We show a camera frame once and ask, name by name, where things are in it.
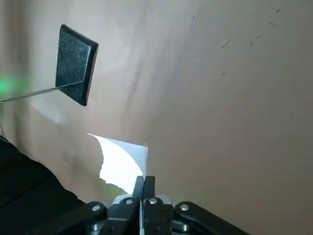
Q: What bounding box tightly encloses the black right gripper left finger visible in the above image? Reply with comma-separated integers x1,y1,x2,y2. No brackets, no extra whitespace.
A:
84,176,145,235

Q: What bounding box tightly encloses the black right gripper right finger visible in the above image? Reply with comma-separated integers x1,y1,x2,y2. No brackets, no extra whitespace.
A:
143,176,250,235

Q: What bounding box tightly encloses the white filter paper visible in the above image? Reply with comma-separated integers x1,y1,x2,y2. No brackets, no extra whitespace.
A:
87,133,149,196

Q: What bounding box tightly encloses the metal ring stand black base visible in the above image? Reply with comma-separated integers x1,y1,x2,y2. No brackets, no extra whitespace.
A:
0,23,100,107

